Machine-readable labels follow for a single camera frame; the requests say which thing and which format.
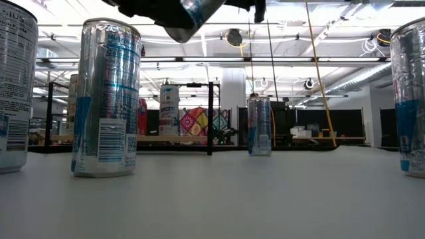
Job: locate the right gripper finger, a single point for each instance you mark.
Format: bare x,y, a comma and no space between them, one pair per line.
259,8

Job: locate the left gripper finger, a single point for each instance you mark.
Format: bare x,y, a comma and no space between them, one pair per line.
156,11

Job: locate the white blue Celsius can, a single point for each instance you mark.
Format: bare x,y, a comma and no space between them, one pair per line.
206,8
16,83
169,109

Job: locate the silver blue energy drink can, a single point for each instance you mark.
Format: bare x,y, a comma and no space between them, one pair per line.
410,99
106,99
259,126

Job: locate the red Fanta strawberry can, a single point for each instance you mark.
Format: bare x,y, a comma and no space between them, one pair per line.
144,116

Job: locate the black background robot arm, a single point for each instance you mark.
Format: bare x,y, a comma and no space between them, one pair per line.
225,134

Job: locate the wooden shelf board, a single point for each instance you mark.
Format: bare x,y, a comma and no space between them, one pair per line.
186,138

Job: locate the long ceiling light strip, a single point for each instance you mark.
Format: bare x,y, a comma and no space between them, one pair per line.
212,59

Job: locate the black equipment cabinet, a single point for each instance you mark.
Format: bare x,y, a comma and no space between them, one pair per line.
282,123

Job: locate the colourful patterned panel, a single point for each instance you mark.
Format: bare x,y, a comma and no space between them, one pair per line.
196,123

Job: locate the white boxes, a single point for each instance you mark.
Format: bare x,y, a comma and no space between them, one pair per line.
300,132

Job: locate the dark grey box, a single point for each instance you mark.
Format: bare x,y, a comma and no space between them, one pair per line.
312,130

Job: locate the yellow black tool case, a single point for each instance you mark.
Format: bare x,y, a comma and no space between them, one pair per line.
328,132

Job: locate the wooden background bench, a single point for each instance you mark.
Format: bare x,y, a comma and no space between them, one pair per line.
348,138

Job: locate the black background frame crossbar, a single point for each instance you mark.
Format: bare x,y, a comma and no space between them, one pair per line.
194,85

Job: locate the black shelf frame post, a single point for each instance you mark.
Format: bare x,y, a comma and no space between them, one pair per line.
210,116
49,116

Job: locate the silver ventilation duct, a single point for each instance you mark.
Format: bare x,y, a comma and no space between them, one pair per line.
362,78

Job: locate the black table frame rail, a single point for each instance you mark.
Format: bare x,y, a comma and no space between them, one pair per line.
186,148

